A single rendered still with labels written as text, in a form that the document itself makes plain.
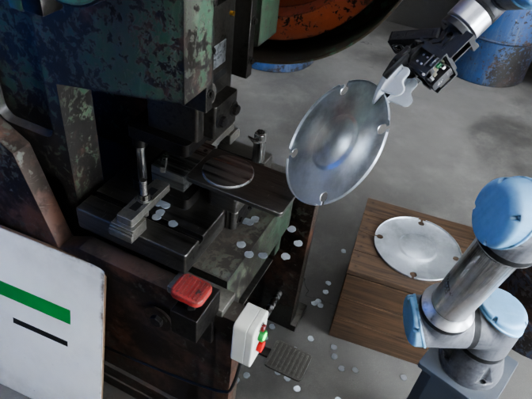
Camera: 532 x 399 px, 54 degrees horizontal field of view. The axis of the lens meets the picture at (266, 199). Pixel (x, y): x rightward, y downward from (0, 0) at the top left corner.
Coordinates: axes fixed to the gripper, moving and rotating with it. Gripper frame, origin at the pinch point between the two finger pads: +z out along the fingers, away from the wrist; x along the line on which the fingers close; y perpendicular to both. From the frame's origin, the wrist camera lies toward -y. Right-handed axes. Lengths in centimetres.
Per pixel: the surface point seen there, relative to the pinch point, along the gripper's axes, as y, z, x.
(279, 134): -129, 32, 115
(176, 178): -21.0, 44.2, -6.1
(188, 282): 9, 50, -11
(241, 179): -13.7, 33.6, 2.2
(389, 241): -16, 23, 74
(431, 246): -8, 15, 82
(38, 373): -25, 119, 10
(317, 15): -34.0, -6.2, 1.7
